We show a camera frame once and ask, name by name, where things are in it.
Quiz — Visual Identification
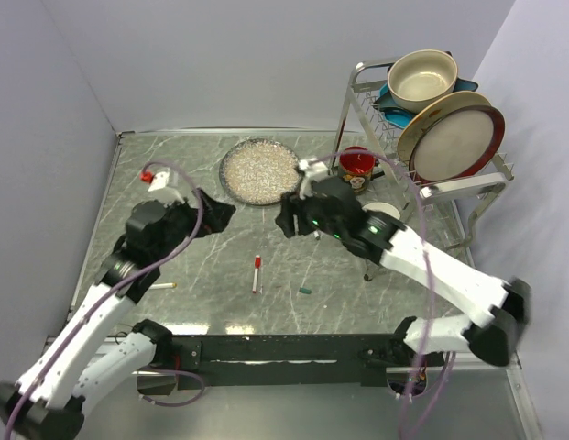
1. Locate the large beige bowl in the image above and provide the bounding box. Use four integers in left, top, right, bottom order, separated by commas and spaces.
387, 49, 459, 114

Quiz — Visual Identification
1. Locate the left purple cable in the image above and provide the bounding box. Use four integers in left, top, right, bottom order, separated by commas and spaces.
2, 159, 207, 440

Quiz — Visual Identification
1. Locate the small white cup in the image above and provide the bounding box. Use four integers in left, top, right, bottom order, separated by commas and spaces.
363, 202, 400, 220

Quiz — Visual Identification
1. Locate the black base beam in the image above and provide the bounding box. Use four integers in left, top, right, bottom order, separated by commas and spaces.
151, 334, 415, 390

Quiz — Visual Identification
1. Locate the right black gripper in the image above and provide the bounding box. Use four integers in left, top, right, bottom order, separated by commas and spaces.
274, 186, 344, 239

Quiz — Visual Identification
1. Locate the red skull mug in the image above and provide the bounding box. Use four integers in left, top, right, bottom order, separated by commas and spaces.
336, 146, 385, 194

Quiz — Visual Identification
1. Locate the white pen yellow tip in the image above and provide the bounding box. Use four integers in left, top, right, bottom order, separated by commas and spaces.
150, 282, 177, 290

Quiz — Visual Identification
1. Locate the speckled round plate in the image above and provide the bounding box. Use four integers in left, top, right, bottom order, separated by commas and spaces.
219, 138, 301, 206

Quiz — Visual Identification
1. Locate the red rimmed plate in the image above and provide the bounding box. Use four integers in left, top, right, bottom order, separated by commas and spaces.
409, 105, 506, 184

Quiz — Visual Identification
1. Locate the beige dinner plate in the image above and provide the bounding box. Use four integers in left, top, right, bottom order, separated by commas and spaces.
396, 91, 491, 164

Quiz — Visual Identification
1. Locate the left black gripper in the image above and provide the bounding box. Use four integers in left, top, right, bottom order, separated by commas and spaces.
153, 187, 235, 261

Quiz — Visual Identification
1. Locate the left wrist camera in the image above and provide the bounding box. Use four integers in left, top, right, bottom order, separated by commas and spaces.
140, 168, 185, 204

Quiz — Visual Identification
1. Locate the purple cable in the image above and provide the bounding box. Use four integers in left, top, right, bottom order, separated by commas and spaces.
2, 159, 207, 440
320, 152, 453, 440

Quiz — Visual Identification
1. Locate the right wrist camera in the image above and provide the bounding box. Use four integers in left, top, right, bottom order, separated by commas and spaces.
297, 158, 330, 200

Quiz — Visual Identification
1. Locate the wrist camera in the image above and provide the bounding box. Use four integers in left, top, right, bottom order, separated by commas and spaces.
140, 168, 185, 204
297, 158, 330, 200

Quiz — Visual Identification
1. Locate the white pen red tip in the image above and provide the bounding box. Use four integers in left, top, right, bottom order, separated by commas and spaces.
252, 262, 262, 294

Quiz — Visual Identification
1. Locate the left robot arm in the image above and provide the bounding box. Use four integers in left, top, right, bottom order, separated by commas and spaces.
0, 190, 235, 439

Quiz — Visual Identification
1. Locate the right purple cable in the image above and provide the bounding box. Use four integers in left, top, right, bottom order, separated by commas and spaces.
320, 152, 453, 440

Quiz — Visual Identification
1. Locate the metal dish rack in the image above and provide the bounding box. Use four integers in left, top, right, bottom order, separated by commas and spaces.
333, 57, 514, 263

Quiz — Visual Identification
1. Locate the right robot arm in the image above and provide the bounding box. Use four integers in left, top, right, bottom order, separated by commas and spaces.
275, 177, 531, 367

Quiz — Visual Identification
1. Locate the blue dish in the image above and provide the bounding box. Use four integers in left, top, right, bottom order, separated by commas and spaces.
372, 78, 479, 129

